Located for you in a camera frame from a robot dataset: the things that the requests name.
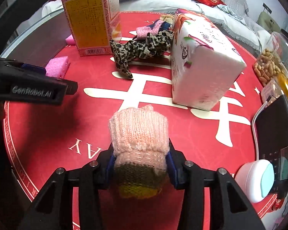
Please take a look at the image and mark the pink foam block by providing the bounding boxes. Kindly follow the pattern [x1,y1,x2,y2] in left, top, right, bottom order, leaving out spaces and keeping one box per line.
[45,56,70,79]

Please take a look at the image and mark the pink and olive knit glove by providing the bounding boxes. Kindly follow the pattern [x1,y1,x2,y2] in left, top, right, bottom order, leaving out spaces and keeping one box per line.
[109,104,169,199]

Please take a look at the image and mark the white and teal round case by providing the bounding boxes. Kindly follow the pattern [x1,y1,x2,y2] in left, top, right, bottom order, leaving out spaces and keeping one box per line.
[234,159,275,204]

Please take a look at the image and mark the grey storage box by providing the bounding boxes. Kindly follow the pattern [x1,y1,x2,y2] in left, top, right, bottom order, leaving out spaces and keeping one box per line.
[0,9,71,67]

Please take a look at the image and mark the red and yellow carton box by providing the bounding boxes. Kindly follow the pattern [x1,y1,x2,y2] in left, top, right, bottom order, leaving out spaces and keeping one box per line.
[61,0,121,56]

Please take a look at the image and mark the pink knit glove on mat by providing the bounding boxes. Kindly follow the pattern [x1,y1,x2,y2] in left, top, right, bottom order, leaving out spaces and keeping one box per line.
[134,20,164,40]

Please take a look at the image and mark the leopard print scrunchie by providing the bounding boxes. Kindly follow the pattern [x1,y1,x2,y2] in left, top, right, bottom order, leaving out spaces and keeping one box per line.
[110,30,174,78]

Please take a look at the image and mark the tan rolled sock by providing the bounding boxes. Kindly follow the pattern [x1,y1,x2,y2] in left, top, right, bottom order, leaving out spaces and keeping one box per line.
[159,14,174,24]

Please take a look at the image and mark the floral tissue pack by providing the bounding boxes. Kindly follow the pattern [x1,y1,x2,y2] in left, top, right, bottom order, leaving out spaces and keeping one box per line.
[170,9,246,111]

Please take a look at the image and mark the small jar with gold lid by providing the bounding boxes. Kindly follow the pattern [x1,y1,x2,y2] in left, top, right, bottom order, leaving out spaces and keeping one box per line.
[260,73,288,104]

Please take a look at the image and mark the large peanut jar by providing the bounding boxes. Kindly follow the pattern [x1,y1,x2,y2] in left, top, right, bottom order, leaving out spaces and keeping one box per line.
[253,29,288,86]

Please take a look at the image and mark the grey covered sofa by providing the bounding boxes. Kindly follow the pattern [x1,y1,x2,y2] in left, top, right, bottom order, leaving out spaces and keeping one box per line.
[120,0,270,55]

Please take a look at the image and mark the green armchair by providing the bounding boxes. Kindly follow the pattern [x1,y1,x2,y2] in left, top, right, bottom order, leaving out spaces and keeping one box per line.
[257,11,281,33]

